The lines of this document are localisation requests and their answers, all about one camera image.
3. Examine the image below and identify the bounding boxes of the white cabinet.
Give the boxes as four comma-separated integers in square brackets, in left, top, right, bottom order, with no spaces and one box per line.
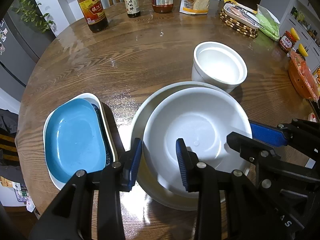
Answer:
[280,0,320,48]

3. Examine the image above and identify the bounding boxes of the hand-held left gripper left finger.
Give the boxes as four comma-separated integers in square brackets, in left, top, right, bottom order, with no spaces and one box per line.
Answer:
[29,137,143,240]

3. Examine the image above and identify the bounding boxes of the hanging green plant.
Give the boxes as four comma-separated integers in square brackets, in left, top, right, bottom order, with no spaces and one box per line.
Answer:
[12,0,57,33]

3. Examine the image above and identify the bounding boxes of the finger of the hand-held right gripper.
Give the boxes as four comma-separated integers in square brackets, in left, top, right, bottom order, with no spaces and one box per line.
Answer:
[250,119,320,160]
[226,131,320,183]

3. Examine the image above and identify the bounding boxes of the red chili sauce jar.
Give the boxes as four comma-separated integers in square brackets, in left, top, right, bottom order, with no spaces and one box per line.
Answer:
[279,31,299,53]

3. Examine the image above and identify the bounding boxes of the small white bowl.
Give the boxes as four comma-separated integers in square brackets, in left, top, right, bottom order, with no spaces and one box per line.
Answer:
[143,87,253,198]
[191,41,248,93]

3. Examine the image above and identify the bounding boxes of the orange basket with wrapped food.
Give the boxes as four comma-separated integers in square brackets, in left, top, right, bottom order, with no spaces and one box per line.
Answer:
[288,50,319,100]

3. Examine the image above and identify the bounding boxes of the woven bead trivet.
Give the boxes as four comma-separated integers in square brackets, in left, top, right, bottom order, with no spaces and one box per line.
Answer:
[219,8,259,38]

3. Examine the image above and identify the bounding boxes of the yellow packet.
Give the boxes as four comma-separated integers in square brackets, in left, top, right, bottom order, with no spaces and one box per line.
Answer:
[224,0,258,13]

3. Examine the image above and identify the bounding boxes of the large vinegar bottle yellow cap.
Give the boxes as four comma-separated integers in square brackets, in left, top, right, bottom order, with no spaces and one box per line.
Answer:
[75,0,108,33]

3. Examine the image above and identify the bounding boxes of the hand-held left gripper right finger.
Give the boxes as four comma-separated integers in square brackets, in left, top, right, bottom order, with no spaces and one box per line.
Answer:
[175,138,265,240]

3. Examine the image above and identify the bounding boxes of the green plastic bag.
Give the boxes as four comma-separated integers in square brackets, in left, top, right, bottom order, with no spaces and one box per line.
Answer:
[256,4,280,41]

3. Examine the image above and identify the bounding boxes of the white blue-patterned plate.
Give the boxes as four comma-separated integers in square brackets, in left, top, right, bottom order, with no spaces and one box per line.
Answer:
[43,92,119,190]

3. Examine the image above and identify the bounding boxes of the grey refrigerator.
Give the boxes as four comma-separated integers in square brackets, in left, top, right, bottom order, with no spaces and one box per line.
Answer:
[0,5,57,85]

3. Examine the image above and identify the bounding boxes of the wooden slatted stool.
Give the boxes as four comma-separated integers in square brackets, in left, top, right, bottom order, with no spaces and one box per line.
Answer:
[0,134,18,161]

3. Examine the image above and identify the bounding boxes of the blue plate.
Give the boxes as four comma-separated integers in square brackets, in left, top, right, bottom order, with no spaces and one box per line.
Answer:
[45,98,107,183]

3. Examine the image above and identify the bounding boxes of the cluster of fridge photo magnets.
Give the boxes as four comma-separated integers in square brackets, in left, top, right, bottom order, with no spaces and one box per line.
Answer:
[0,20,8,55]

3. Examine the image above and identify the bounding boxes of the small printed packets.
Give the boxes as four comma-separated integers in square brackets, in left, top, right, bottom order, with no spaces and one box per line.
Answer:
[0,176,35,213]

